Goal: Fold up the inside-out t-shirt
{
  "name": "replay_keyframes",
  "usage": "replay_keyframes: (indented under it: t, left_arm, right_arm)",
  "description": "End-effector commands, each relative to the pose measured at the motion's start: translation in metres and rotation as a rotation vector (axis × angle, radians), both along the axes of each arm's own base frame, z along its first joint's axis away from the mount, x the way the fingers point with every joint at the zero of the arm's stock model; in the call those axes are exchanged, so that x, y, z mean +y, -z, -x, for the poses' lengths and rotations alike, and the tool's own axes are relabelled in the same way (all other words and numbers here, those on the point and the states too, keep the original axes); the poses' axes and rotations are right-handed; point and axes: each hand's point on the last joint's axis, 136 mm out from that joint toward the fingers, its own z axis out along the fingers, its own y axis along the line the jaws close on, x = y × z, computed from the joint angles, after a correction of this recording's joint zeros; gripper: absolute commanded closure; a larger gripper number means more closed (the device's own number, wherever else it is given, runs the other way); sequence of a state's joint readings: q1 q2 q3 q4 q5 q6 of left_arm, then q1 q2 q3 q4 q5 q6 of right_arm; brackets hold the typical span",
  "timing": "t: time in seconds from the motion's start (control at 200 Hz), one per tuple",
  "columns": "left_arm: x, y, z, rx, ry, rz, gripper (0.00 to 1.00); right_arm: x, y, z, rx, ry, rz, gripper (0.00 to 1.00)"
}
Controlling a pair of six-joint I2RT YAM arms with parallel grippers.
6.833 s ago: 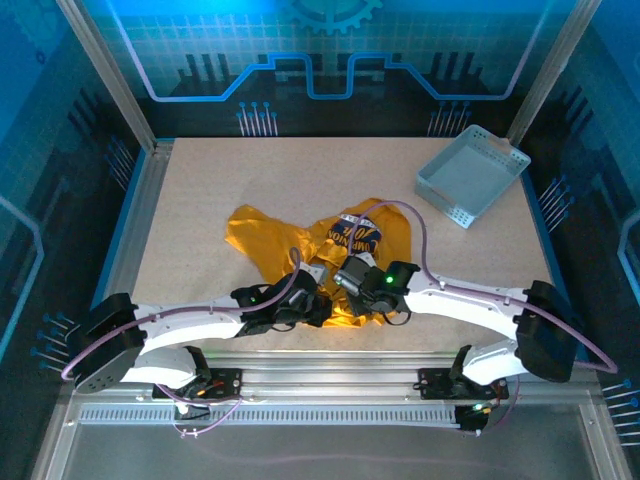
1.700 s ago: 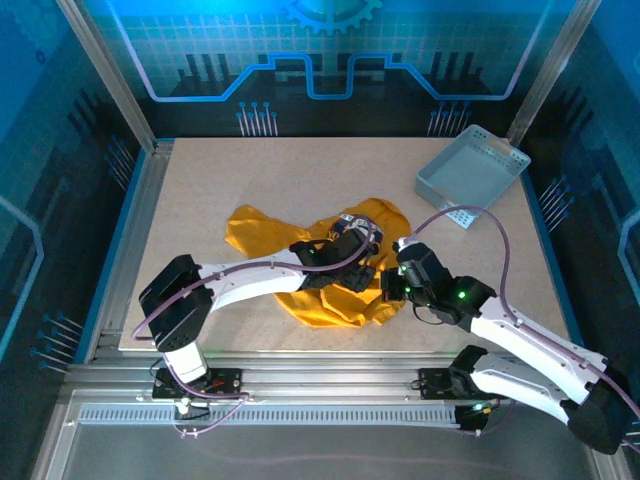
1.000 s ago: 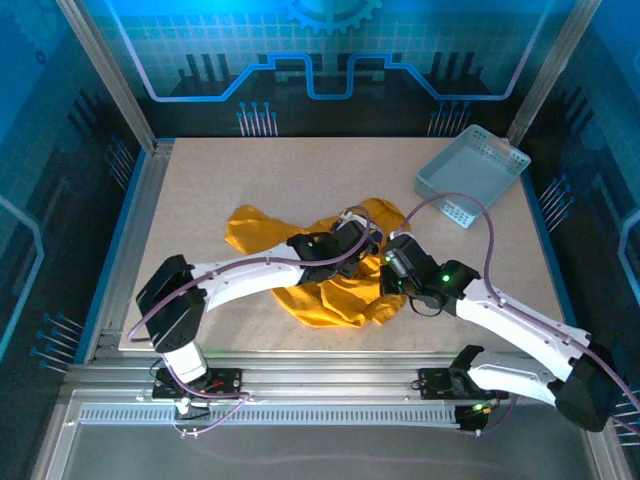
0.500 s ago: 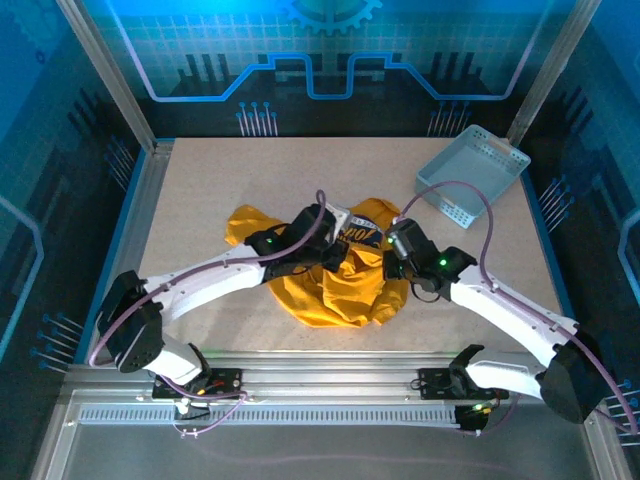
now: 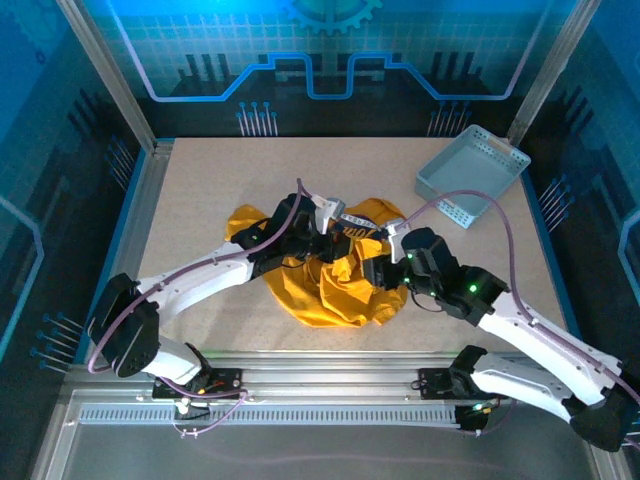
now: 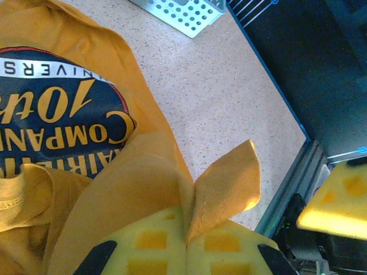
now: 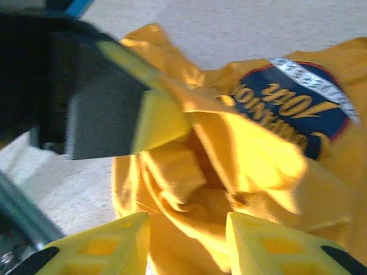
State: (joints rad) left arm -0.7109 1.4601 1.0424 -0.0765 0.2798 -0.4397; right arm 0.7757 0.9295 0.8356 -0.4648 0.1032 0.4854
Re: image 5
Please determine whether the yellow t-shirt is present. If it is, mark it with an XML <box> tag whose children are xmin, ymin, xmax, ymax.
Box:
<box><xmin>223</xmin><ymin>197</ymin><xmax>409</xmax><ymax>329</ymax></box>

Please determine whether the grey perforated plastic basket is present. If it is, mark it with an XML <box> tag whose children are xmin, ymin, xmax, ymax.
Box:
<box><xmin>414</xmin><ymin>124</ymin><xmax>532</xmax><ymax>230</ymax></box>

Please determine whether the small black controller box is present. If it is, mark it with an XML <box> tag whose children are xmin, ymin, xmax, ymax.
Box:
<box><xmin>454</xmin><ymin>402</ymin><xmax>495</xmax><ymax>434</ymax></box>

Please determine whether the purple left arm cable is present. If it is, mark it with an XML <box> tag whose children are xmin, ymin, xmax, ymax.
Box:
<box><xmin>87</xmin><ymin>177</ymin><xmax>321</xmax><ymax>439</ymax></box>

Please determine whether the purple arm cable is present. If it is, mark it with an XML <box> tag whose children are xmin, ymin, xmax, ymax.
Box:
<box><xmin>87</xmin><ymin>177</ymin><xmax>321</xmax><ymax>439</ymax></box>
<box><xmin>397</xmin><ymin>189</ymin><xmax>640</xmax><ymax>451</ymax></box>

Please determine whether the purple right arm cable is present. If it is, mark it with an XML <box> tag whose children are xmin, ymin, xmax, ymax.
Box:
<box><xmin>397</xmin><ymin>189</ymin><xmax>640</xmax><ymax>451</ymax></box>

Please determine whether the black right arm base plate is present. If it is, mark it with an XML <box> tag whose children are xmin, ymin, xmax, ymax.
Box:
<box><xmin>418</xmin><ymin>367</ymin><xmax>510</xmax><ymax>401</ymax></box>

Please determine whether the long aluminium frame rail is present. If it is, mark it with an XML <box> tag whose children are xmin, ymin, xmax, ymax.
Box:
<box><xmin>64</xmin><ymin>349</ymin><xmax>601</xmax><ymax>401</ymax></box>

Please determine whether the aluminium side rail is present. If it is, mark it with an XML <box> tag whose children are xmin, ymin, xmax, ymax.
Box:
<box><xmin>97</xmin><ymin>139</ymin><xmax>176</xmax><ymax>361</ymax></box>

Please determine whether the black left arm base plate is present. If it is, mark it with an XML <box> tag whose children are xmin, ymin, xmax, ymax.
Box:
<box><xmin>152</xmin><ymin>368</ymin><xmax>246</xmax><ymax>401</ymax></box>

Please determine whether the slotted grey cable duct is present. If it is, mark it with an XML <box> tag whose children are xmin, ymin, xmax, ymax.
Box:
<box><xmin>77</xmin><ymin>403</ymin><xmax>461</xmax><ymax>427</ymax></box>

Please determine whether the aluminium frame post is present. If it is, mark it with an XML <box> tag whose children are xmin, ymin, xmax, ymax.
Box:
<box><xmin>57</xmin><ymin>0</ymin><xmax>161</xmax><ymax>151</ymax></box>
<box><xmin>504</xmin><ymin>0</ymin><xmax>601</xmax><ymax>146</ymax></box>

